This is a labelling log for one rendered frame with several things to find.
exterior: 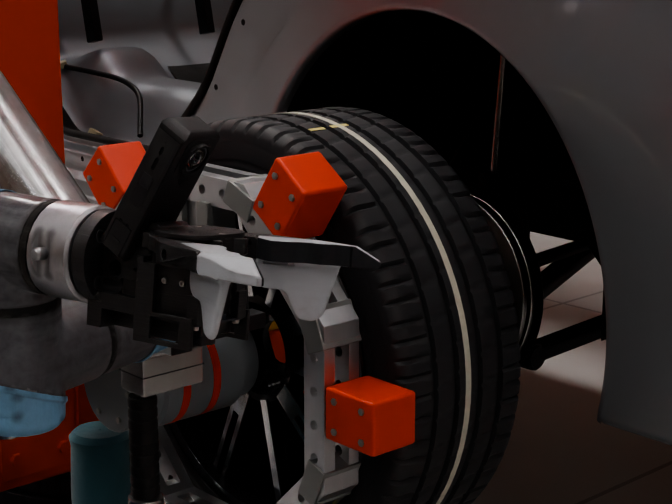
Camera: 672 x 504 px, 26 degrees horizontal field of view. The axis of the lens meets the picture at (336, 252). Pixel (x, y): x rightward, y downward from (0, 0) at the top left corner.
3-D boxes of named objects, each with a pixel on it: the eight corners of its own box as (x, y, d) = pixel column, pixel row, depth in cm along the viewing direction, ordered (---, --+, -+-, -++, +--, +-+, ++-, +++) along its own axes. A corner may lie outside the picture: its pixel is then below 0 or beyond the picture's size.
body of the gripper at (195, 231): (258, 341, 107) (132, 316, 114) (266, 225, 106) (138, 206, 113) (194, 353, 101) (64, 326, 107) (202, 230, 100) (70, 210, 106)
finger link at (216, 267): (258, 354, 94) (216, 327, 102) (265, 262, 93) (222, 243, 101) (212, 354, 92) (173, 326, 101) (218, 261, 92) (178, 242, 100)
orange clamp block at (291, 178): (323, 236, 189) (350, 186, 184) (276, 245, 184) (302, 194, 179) (294, 199, 193) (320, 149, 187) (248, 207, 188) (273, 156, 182)
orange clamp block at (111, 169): (166, 187, 214) (140, 139, 218) (122, 194, 209) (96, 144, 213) (148, 214, 219) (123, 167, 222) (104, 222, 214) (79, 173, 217)
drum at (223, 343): (265, 413, 203) (263, 316, 200) (137, 450, 190) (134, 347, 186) (204, 388, 214) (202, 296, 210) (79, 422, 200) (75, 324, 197)
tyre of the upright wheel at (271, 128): (607, 372, 189) (350, 12, 215) (483, 413, 173) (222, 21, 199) (375, 605, 232) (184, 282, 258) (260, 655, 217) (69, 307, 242)
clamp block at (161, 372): (204, 382, 179) (203, 341, 178) (143, 399, 173) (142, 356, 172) (180, 373, 183) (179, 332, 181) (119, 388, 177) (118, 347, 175)
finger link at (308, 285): (371, 321, 109) (248, 314, 108) (377, 243, 108) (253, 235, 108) (375, 329, 106) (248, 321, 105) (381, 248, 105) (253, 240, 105)
